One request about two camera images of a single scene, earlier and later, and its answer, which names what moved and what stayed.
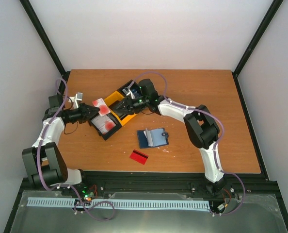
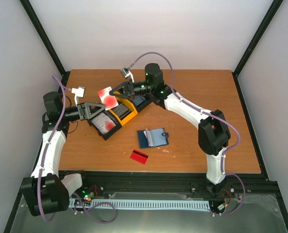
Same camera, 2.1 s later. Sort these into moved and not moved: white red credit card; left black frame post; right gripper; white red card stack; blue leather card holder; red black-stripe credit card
Moved: white red credit card; right gripper
Not moved: red black-stripe credit card; blue leather card holder; white red card stack; left black frame post
